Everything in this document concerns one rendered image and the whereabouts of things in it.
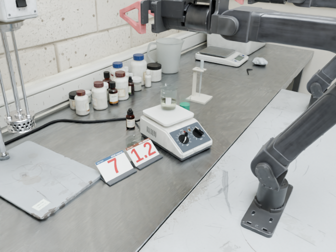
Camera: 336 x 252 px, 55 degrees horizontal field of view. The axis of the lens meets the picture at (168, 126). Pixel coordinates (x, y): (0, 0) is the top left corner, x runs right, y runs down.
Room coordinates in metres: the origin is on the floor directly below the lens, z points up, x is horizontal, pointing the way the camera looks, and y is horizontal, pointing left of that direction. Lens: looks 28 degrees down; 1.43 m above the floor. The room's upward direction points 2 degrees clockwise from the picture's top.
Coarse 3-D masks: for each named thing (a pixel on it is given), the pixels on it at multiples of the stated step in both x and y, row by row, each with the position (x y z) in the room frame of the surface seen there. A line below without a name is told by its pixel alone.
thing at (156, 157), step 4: (128, 152) 0.76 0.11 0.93; (152, 156) 0.78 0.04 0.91; (156, 156) 0.79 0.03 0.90; (160, 156) 0.79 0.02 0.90; (132, 160) 0.74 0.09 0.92; (144, 160) 0.76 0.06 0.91; (148, 160) 0.76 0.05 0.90; (152, 160) 0.76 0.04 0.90; (132, 164) 0.74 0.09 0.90; (136, 164) 0.74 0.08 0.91; (140, 164) 0.74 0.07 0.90; (144, 164) 0.74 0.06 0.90; (148, 164) 0.75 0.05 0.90; (140, 168) 0.73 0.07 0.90
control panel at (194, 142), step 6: (186, 126) 0.86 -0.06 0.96; (192, 126) 0.87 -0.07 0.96; (198, 126) 0.88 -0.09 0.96; (174, 132) 0.83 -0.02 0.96; (180, 132) 0.83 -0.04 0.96; (204, 132) 0.86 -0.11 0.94; (174, 138) 0.81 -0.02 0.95; (192, 138) 0.83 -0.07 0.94; (198, 138) 0.84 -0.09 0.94; (204, 138) 0.84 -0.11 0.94; (180, 144) 0.79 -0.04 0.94; (186, 144) 0.80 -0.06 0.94; (192, 144) 0.81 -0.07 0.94; (198, 144) 0.82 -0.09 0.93; (186, 150) 0.78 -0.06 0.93
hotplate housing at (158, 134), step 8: (144, 120) 0.89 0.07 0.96; (152, 120) 0.88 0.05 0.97; (184, 120) 0.89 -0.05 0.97; (192, 120) 0.89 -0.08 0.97; (144, 128) 0.89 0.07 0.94; (152, 128) 0.86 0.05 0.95; (160, 128) 0.84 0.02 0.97; (168, 128) 0.84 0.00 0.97; (176, 128) 0.84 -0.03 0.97; (144, 136) 0.90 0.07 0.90; (152, 136) 0.86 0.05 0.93; (160, 136) 0.83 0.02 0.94; (168, 136) 0.81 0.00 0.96; (160, 144) 0.83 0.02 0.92; (168, 144) 0.81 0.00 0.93; (176, 144) 0.79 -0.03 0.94; (208, 144) 0.84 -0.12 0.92; (176, 152) 0.78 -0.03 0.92; (184, 152) 0.78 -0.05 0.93; (192, 152) 0.79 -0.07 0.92
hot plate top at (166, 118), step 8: (144, 112) 0.90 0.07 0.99; (152, 112) 0.90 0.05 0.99; (160, 112) 0.90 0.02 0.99; (168, 112) 0.91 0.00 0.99; (176, 112) 0.91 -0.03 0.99; (184, 112) 0.91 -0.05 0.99; (192, 112) 0.91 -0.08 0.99; (160, 120) 0.85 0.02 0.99; (168, 120) 0.85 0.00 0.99; (176, 120) 0.85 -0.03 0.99
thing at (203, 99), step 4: (196, 68) 1.24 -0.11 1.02; (204, 68) 1.24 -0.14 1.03; (196, 72) 1.24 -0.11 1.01; (196, 76) 1.24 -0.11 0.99; (192, 80) 1.24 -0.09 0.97; (192, 84) 1.24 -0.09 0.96; (192, 88) 1.24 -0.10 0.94; (192, 92) 1.23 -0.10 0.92; (196, 92) 1.27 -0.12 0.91; (192, 96) 1.23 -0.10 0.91; (196, 96) 1.23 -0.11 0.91; (200, 96) 1.23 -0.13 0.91; (204, 96) 1.23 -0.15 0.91; (208, 96) 1.23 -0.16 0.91; (192, 100) 1.20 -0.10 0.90; (196, 100) 1.19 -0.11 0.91; (200, 100) 1.19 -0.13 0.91; (204, 100) 1.19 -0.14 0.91; (208, 100) 1.21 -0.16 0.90
